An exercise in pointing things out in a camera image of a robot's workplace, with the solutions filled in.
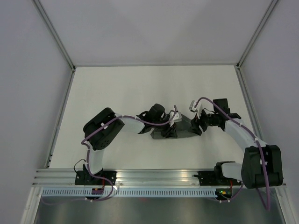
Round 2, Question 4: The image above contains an aluminium front rail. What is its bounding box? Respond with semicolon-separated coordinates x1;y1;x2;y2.
32;168;203;188

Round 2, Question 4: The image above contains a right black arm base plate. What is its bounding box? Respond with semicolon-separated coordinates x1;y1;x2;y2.
193;171;241;186

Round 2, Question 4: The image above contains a white slotted cable duct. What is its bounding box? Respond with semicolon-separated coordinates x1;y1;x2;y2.
42;187;217;197

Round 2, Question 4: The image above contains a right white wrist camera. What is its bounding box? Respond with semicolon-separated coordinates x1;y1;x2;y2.
189;100;203;118

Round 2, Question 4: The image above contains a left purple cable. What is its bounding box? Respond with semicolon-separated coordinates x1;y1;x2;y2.
42;106;178;206

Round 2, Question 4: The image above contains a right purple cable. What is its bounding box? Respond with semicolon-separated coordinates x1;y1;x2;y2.
195;97;272;212

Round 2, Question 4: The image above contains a left aluminium frame post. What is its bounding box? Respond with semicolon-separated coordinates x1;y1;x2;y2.
32;0;76;71

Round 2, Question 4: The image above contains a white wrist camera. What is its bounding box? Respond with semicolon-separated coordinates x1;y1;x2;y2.
169;105;182;126
189;100;203;118

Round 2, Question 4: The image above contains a purple cable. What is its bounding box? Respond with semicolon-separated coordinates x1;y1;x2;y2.
195;97;272;212
42;106;178;206

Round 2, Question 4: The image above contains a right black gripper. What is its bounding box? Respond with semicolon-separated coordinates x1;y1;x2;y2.
188;107;218;136

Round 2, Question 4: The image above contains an aluminium frame post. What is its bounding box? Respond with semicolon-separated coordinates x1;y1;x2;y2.
32;0;76;71
235;0;280;70

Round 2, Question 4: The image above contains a grey cloth napkin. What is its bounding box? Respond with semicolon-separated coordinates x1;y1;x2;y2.
150;115;198;140

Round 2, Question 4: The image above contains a right aluminium frame post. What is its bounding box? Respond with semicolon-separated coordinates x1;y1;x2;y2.
235;0;280;70

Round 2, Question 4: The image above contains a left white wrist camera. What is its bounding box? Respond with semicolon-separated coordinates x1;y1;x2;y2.
169;105;182;126

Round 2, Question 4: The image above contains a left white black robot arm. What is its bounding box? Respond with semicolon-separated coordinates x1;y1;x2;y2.
81;104;182;185

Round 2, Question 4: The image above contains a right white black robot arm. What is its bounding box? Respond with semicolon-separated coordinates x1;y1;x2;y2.
189;98;283;189

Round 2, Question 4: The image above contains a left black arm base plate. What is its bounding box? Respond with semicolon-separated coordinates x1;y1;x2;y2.
74;170;117;186

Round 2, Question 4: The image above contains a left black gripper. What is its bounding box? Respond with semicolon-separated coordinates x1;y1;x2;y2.
152;116;177;139

